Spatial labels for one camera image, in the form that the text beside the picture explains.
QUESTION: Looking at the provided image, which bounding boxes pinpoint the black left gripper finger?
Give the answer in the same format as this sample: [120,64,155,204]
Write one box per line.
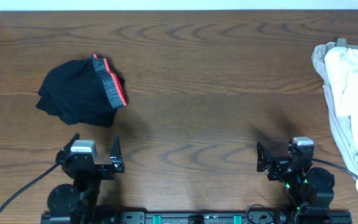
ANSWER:
[109,134,123,165]
[62,133,80,151]

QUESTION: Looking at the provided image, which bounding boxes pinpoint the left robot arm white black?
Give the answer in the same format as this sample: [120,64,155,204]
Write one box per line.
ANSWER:
[41,134,125,223]

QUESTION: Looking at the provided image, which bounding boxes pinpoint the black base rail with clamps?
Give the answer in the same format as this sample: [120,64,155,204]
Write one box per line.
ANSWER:
[40,207,352,224]

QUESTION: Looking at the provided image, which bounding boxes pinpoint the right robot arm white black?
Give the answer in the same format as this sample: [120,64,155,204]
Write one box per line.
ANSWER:
[257,137,335,223]

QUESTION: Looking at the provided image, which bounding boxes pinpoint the dark navy leggings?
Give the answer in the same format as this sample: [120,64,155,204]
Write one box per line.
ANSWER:
[38,54,127,117]

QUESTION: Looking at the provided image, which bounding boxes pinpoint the folded black polo shirt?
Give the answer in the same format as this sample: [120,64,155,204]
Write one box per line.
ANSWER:
[36,98,117,128]

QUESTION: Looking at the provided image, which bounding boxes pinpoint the beige grey garment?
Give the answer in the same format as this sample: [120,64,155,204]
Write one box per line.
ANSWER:
[311,38,358,173]

